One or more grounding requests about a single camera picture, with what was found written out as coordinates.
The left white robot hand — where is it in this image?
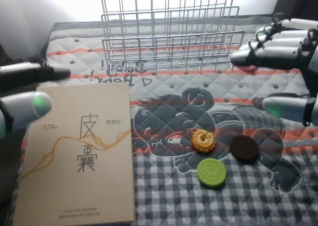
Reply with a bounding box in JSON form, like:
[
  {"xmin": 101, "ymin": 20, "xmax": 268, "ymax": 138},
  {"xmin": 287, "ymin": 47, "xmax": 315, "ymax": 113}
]
[{"xmin": 0, "ymin": 61, "xmax": 72, "ymax": 140}]

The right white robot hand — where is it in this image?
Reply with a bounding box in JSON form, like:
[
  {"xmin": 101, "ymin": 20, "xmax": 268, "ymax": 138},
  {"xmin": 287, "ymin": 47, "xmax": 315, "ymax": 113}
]
[{"xmin": 230, "ymin": 12, "xmax": 318, "ymax": 127}]

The beige book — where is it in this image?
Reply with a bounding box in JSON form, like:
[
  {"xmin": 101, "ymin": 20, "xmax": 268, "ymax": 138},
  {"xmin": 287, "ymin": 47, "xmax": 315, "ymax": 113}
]
[{"xmin": 12, "ymin": 82, "xmax": 137, "ymax": 226}]

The black curtain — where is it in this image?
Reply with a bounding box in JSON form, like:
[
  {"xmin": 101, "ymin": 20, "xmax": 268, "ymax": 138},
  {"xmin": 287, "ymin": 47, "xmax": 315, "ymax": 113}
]
[{"xmin": 272, "ymin": 0, "xmax": 318, "ymax": 22}]

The brown sandwich cookie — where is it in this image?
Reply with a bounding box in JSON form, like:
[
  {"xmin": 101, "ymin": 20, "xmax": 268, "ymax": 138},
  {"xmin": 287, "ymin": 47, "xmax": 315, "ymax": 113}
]
[{"xmin": 230, "ymin": 134, "xmax": 259, "ymax": 162}]

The yellow swirl cookie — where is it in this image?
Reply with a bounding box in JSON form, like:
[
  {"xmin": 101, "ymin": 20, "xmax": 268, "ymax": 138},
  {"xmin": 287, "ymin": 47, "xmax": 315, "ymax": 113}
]
[{"xmin": 191, "ymin": 129, "xmax": 217, "ymax": 154}]

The green sandwich cookie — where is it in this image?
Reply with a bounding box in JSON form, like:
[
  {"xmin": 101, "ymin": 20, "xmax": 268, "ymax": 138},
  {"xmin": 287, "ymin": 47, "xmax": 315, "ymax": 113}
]
[{"xmin": 196, "ymin": 157, "xmax": 227, "ymax": 189}]

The grey quilt with bear print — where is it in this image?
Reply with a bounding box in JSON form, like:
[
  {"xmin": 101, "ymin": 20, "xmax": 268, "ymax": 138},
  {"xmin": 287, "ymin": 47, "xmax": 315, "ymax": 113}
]
[{"xmin": 9, "ymin": 14, "xmax": 318, "ymax": 226}]

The white wire dish rack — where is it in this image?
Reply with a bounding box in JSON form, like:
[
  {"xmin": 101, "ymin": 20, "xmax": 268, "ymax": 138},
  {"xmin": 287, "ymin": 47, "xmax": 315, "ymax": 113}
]
[{"xmin": 100, "ymin": 0, "xmax": 245, "ymax": 75}]

